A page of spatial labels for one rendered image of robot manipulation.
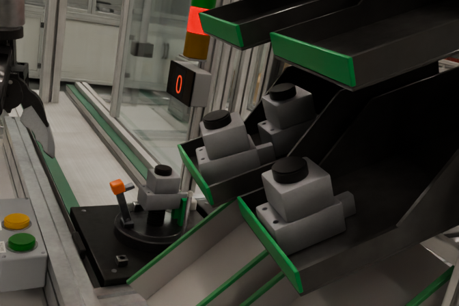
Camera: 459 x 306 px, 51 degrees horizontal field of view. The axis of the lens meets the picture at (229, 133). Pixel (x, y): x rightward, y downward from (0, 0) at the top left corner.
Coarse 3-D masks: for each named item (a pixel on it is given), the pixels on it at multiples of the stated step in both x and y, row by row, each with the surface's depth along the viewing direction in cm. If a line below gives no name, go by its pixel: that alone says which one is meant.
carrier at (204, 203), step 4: (200, 200) 103; (204, 200) 104; (200, 204) 101; (204, 204) 102; (208, 204) 102; (196, 208) 102; (200, 208) 100; (204, 208) 100; (208, 208) 100; (212, 208) 101; (216, 208) 101; (200, 212) 100; (204, 212) 99; (208, 212) 98; (204, 216) 99
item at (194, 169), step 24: (288, 72) 61; (408, 72) 52; (432, 72) 52; (336, 96) 50; (360, 96) 50; (264, 120) 62; (336, 120) 50; (192, 144) 60; (312, 144) 50; (192, 168) 53; (264, 168) 50; (216, 192) 49; (240, 192) 50
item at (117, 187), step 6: (114, 180) 80; (120, 180) 80; (114, 186) 79; (120, 186) 79; (126, 186) 81; (132, 186) 81; (114, 192) 79; (120, 192) 80; (120, 198) 80; (120, 204) 81; (126, 204) 81; (120, 210) 82; (126, 210) 82; (126, 216) 82
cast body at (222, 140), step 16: (224, 112) 52; (208, 128) 51; (224, 128) 50; (240, 128) 50; (208, 144) 50; (224, 144) 51; (240, 144) 51; (272, 144) 54; (208, 160) 51; (224, 160) 51; (240, 160) 52; (256, 160) 52; (272, 160) 54; (208, 176) 52; (224, 176) 52
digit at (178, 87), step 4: (176, 68) 102; (180, 68) 100; (176, 72) 101; (180, 72) 100; (184, 72) 98; (176, 76) 101; (180, 76) 100; (184, 76) 98; (176, 80) 101; (180, 80) 100; (176, 84) 101; (180, 84) 100; (176, 88) 101; (180, 88) 100; (176, 92) 101; (180, 92) 100; (180, 96) 99
